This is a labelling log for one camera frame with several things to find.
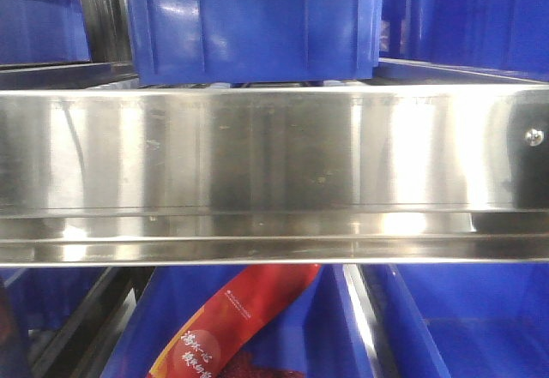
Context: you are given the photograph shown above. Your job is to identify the stainless steel shelf rail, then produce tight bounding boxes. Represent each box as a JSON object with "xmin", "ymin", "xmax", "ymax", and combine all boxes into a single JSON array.
[{"xmin": 1, "ymin": 84, "xmax": 548, "ymax": 266}]

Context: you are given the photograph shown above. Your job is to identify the red snack bag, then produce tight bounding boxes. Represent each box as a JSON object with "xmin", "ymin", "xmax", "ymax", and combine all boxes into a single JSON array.
[{"xmin": 147, "ymin": 264, "xmax": 321, "ymax": 377}]

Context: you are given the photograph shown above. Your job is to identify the dark blue bin upper middle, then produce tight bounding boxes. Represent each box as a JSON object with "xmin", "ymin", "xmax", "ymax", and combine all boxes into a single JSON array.
[{"xmin": 127, "ymin": 0, "xmax": 383, "ymax": 84}]

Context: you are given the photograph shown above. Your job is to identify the dark blue bin lower right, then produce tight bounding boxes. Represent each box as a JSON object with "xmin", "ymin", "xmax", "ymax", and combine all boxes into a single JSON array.
[{"xmin": 362, "ymin": 263, "xmax": 548, "ymax": 377}]

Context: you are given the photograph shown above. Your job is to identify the dark blue bin upper right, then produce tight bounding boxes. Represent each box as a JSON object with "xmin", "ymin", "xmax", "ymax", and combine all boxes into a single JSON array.
[{"xmin": 380, "ymin": 0, "xmax": 548, "ymax": 81}]

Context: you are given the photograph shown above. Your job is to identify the dark blue bin upper left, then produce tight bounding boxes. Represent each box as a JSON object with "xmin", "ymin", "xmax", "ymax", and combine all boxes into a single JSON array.
[{"xmin": 1, "ymin": 0, "xmax": 90, "ymax": 64}]

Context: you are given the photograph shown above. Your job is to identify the dark blue bin lower middle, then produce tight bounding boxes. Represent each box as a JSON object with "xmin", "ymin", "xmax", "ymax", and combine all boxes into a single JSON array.
[{"xmin": 101, "ymin": 264, "xmax": 372, "ymax": 377}]

